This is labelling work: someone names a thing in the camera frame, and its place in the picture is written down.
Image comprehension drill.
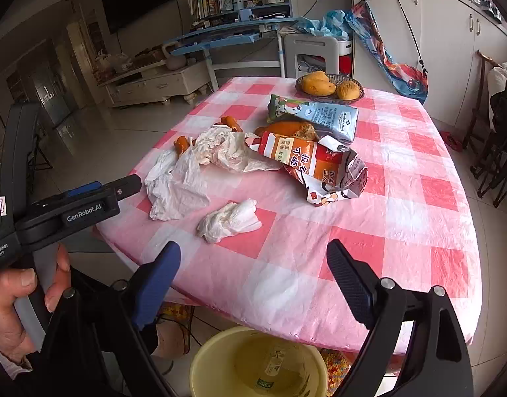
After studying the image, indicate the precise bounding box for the white cupboard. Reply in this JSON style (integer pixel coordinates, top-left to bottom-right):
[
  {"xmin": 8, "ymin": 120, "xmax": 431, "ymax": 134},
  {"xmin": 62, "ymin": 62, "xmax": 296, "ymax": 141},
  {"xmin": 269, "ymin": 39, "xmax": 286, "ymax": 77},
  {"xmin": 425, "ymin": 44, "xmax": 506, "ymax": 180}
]
[{"xmin": 348, "ymin": 0, "xmax": 507, "ymax": 141}]

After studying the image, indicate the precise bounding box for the translucent plastic bag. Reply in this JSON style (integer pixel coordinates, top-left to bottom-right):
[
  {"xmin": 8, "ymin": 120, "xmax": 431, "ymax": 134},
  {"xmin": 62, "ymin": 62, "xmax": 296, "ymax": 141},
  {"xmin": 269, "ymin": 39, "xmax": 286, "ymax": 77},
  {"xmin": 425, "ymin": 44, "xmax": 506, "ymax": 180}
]
[{"xmin": 96, "ymin": 50, "xmax": 134, "ymax": 75}]

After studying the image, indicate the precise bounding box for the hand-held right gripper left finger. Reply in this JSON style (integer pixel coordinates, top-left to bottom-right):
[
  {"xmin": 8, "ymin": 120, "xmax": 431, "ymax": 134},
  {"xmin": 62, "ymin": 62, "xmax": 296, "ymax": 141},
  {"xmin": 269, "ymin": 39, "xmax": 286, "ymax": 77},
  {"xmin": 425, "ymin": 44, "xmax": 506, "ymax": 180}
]
[{"xmin": 42, "ymin": 241, "xmax": 184, "ymax": 397}]

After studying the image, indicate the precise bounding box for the white plastic stool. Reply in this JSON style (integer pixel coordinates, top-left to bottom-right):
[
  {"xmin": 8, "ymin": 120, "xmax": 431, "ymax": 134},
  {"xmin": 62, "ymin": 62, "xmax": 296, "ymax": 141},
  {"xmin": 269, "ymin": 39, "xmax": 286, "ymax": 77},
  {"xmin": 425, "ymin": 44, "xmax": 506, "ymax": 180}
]
[{"xmin": 283, "ymin": 33, "xmax": 353, "ymax": 80}]

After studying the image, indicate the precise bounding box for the row of books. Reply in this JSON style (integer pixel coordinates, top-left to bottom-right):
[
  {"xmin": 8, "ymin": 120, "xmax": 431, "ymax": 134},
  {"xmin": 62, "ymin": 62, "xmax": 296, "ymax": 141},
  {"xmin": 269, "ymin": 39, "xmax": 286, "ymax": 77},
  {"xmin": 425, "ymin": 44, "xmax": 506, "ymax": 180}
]
[{"xmin": 184, "ymin": 0, "xmax": 221, "ymax": 19}]

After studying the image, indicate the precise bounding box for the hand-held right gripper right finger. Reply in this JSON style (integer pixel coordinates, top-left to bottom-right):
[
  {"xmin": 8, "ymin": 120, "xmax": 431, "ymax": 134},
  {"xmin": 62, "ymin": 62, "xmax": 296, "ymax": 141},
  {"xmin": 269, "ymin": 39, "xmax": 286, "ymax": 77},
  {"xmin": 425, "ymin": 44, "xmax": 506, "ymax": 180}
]
[{"xmin": 327, "ymin": 239, "xmax": 474, "ymax": 397}]

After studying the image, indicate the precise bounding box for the person's left hand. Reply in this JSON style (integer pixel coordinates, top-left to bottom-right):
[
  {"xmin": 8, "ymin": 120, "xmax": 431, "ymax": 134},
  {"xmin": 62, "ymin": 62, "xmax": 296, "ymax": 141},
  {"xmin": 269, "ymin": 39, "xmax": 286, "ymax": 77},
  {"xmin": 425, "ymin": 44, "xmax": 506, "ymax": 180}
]
[{"xmin": 0, "ymin": 243, "xmax": 71, "ymax": 365}]

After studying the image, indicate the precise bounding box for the cream television cabinet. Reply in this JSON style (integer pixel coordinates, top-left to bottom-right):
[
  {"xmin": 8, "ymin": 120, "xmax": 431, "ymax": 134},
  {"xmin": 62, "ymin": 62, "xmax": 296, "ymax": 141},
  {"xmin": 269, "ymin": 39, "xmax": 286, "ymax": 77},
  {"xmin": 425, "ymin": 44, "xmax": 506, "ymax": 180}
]
[{"xmin": 97, "ymin": 60, "xmax": 213, "ymax": 108}]

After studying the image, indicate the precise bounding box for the white sack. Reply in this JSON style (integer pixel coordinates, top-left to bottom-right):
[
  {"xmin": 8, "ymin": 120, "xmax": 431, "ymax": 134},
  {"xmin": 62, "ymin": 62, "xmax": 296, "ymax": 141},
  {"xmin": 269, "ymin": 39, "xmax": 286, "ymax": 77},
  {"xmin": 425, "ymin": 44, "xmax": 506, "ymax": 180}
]
[{"xmin": 487, "ymin": 62, "xmax": 507, "ymax": 133}]

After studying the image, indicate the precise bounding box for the black folding chair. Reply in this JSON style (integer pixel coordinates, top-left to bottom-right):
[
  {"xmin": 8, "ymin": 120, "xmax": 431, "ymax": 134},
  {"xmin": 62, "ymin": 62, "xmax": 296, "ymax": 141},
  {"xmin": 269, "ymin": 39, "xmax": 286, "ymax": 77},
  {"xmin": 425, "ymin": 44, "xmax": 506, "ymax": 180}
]
[{"xmin": 470, "ymin": 78, "xmax": 507, "ymax": 207}]

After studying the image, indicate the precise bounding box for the long orange peel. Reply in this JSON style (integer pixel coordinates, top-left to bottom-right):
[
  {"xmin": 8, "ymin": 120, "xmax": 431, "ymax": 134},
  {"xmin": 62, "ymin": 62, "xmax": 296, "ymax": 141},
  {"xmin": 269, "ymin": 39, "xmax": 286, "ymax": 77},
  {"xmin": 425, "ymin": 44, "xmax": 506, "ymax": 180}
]
[{"xmin": 253, "ymin": 121, "xmax": 304, "ymax": 141}]

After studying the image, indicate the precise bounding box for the person's left forearm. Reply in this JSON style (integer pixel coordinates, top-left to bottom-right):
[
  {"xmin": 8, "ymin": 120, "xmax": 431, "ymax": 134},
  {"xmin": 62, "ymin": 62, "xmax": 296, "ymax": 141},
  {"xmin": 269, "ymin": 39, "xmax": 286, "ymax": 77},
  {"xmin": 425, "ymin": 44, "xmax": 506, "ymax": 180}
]
[{"xmin": 0, "ymin": 339, "xmax": 35, "ymax": 397}]

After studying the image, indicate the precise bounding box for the colourful printed bag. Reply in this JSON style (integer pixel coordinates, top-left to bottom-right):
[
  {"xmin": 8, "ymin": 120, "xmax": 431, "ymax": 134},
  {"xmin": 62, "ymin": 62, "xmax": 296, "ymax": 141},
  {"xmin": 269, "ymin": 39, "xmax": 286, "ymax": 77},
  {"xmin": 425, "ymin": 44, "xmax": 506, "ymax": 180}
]
[{"xmin": 346, "ymin": 2, "xmax": 428, "ymax": 104}]

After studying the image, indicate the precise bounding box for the dark wooden chair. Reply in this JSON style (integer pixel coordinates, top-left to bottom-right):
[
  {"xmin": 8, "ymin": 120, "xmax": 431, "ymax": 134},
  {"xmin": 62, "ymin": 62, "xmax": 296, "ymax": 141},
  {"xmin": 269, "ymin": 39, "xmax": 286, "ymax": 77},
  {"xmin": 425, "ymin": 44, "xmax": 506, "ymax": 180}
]
[{"xmin": 464, "ymin": 50, "xmax": 507, "ymax": 150}]

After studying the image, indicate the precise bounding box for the light blue crumpled bag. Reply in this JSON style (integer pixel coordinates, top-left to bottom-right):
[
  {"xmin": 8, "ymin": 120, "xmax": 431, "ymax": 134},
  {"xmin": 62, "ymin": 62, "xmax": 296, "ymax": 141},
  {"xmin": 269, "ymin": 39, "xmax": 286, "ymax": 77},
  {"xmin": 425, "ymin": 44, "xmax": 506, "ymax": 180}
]
[{"xmin": 297, "ymin": 9, "xmax": 349, "ymax": 41}]

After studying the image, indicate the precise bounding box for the red slipper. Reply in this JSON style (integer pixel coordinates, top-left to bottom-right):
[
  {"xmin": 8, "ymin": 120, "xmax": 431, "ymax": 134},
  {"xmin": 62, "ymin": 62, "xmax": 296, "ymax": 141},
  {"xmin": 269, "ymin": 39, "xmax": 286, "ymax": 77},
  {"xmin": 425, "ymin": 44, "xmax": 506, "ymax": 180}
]
[{"xmin": 439, "ymin": 130, "xmax": 463, "ymax": 150}]

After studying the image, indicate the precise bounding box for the blue study desk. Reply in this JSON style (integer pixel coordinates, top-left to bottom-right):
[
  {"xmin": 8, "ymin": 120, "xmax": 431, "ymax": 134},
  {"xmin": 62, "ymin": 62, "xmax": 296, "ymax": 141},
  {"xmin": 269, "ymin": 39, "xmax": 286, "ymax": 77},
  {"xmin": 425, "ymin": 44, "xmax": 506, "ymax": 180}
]
[{"xmin": 162, "ymin": 2, "xmax": 299, "ymax": 92}]

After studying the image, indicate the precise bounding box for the large white tissue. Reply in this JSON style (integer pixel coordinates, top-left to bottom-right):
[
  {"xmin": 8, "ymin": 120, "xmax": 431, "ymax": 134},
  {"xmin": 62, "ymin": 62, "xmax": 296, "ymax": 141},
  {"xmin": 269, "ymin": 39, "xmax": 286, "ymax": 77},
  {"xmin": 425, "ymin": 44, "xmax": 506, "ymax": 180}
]
[{"xmin": 144, "ymin": 126, "xmax": 283, "ymax": 222}]

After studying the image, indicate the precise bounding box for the woven fruit basket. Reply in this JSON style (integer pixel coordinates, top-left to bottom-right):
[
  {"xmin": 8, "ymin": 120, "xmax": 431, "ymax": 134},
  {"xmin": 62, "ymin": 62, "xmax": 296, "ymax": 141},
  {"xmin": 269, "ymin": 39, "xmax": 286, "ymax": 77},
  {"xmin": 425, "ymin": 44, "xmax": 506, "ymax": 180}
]
[{"xmin": 295, "ymin": 73, "xmax": 365, "ymax": 105}]

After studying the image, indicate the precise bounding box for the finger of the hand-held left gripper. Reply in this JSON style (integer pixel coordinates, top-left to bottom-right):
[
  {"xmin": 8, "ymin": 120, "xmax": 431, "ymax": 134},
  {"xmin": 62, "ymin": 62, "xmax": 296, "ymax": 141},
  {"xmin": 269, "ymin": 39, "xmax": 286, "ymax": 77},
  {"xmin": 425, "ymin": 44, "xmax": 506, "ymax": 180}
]
[{"xmin": 61, "ymin": 175, "xmax": 142, "ymax": 229}]

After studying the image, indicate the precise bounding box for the yellow plastic basin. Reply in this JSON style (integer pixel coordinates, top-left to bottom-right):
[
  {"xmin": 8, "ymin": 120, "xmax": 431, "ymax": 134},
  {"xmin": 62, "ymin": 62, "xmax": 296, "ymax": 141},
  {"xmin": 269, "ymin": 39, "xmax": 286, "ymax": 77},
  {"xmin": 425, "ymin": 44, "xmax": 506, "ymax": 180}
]
[{"xmin": 189, "ymin": 326, "xmax": 330, "ymax": 397}]

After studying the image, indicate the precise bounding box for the orange printed wrapper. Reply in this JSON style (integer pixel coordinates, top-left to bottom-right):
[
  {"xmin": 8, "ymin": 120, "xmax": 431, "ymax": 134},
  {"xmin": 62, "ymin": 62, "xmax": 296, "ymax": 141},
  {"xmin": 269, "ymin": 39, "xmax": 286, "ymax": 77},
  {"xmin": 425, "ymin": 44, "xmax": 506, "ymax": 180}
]
[{"xmin": 245, "ymin": 131, "xmax": 369, "ymax": 208}]

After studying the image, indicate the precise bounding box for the blue milk carton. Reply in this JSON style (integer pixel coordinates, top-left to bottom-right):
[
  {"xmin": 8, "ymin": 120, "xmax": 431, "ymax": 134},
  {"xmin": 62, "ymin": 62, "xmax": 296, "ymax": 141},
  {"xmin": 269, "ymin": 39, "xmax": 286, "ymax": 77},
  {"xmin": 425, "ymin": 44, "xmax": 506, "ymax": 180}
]
[{"xmin": 267, "ymin": 94, "xmax": 359, "ymax": 145}]

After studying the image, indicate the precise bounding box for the black cord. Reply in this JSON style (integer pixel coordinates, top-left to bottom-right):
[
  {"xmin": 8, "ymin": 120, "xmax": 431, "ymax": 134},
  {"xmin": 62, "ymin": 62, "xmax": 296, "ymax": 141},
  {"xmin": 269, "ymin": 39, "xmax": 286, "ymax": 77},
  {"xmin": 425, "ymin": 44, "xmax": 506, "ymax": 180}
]
[{"xmin": 367, "ymin": 0, "xmax": 428, "ymax": 75}]

